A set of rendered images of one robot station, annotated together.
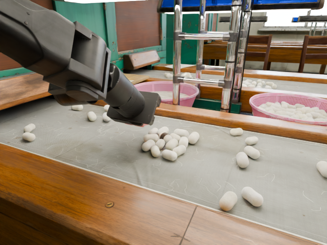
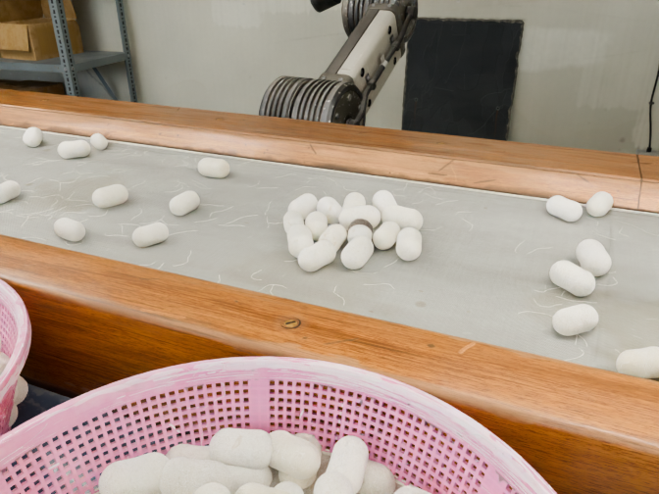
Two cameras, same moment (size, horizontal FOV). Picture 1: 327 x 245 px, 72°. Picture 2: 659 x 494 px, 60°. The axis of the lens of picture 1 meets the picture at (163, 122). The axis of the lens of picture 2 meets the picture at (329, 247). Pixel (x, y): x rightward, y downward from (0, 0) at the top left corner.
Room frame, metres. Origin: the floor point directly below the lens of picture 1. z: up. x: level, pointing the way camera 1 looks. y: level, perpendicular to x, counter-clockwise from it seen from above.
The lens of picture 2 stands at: (0.75, -0.37, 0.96)
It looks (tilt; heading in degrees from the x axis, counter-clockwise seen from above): 27 degrees down; 178
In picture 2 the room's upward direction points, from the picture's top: straight up
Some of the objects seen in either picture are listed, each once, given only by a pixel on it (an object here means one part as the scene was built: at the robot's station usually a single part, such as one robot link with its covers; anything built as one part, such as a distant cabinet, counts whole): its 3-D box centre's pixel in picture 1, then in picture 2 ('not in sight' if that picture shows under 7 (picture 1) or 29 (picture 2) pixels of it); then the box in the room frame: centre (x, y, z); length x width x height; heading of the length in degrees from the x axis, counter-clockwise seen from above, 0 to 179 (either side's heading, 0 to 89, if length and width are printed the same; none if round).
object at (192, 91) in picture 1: (162, 101); not in sight; (0.82, 0.00, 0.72); 0.27 x 0.27 x 0.10
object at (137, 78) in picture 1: (114, 83); not in sight; (0.91, 0.20, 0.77); 0.33 x 0.15 x 0.01; 155
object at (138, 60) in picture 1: (143, 58); not in sight; (1.24, 0.11, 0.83); 0.30 x 0.06 x 0.07; 155
